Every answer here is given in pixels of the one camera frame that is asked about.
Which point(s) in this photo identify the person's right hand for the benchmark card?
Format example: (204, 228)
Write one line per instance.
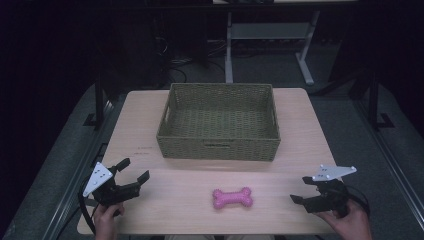
(351, 225)

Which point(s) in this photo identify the black metal stand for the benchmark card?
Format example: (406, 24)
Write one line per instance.
(99, 103)
(374, 103)

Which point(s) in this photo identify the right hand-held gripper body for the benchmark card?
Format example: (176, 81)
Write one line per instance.
(328, 196)

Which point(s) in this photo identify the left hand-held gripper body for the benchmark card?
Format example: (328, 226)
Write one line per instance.
(110, 193)

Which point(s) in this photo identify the green woven basket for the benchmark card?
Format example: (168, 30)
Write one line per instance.
(218, 123)

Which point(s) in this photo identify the white metal desk frame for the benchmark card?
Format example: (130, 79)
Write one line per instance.
(270, 31)

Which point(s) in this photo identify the person's left hand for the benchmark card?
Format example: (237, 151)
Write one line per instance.
(106, 220)

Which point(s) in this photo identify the pink bone-shaped toy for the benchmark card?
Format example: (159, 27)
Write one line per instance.
(232, 198)

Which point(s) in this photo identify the aluminium rail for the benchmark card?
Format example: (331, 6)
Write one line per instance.
(78, 170)
(390, 156)

